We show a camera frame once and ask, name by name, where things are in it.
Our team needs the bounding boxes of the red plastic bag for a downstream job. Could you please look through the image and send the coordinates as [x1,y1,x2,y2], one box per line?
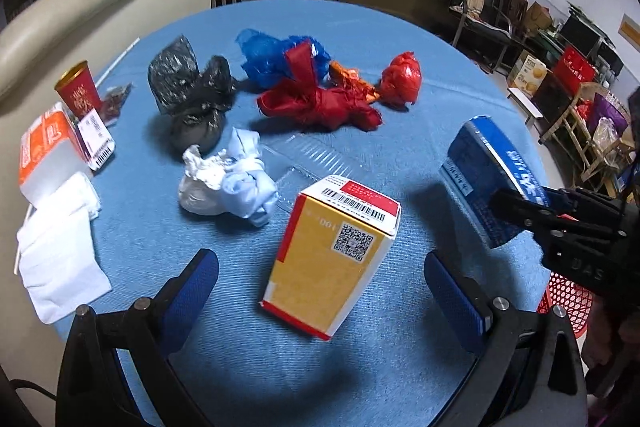
[257,41,383,131]

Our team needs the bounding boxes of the cream leather sofa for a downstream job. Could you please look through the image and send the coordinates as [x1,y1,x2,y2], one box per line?
[1,0,210,376]

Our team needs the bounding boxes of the orange white tissue pack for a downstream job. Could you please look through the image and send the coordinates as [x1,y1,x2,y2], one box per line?
[18,102,91,207]

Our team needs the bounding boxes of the purple bag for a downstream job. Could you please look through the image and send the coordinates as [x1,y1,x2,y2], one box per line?
[587,93,628,136]

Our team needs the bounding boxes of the yellow red carton box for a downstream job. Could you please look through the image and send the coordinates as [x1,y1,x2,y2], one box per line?
[260,174,401,341]

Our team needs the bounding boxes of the black plastic bag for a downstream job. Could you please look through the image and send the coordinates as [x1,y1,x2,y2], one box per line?
[148,36,238,155]

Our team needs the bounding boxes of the small white barcode box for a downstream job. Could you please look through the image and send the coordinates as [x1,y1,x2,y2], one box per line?
[77,109,115,172]

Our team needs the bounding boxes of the small white stool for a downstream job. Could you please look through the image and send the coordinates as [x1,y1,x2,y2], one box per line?
[508,87,544,128]

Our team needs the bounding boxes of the red gift bag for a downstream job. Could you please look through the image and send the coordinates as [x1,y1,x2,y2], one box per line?
[552,44,596,96]

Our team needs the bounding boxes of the dark snack wrapper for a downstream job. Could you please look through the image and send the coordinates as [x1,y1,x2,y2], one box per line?
[99,83,132,127]

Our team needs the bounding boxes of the orange plastic bag bundle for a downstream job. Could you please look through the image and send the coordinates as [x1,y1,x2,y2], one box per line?
[329,61,380,104]

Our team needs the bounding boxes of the red plastic mesh basket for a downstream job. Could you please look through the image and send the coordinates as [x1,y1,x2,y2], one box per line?
[537,273,593,339]

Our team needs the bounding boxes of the black metal armchair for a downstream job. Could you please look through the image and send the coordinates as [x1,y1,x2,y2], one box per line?
[449,0,514,72]

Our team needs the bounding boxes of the rattan chair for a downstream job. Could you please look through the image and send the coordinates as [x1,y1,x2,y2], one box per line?
[539,82,636,197]

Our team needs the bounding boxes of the clear plastic tray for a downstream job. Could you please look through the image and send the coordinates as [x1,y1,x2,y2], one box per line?
[262,133,370,212]

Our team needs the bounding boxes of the white plastic bag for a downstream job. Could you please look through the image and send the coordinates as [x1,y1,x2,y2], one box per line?
[178,128,279,228]

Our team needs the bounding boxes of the white tissue sheets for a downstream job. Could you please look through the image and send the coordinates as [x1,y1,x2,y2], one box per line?
[16,172,112,325]

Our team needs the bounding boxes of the small red plastic ball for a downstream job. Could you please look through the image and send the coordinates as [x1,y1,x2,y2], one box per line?
[378,52,422,106]

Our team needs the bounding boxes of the yellow printed carton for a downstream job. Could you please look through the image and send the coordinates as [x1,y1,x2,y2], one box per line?
[506,51,548,98]

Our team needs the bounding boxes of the blue tablecloth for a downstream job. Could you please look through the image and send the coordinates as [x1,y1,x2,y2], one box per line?
[92,0,548,426]

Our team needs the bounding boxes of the blue plastic bag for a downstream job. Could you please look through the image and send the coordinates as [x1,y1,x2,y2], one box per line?
[235,28,331,91]

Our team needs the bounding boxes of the blue medicine box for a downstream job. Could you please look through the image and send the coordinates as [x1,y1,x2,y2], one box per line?
[442,116,549,248]

